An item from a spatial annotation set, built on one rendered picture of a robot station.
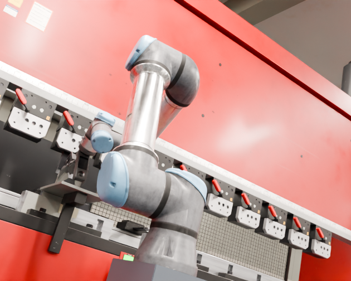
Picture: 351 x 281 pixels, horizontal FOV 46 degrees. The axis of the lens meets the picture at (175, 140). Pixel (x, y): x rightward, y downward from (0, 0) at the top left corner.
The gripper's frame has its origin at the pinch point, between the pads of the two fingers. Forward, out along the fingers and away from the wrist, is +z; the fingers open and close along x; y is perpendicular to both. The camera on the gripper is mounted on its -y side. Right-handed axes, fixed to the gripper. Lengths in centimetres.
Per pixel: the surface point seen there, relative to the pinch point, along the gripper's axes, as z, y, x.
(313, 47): -126, 231, -225
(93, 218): 7.1, -0.1, -16.8
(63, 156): -6.7, 14.4, 2.9
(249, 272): 7, 0, -107
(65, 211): 0.4, -12.7, -0.4
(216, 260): 7, 0, -84
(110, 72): -42, 41, -3
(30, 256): 15.3, -22.9, 5.6
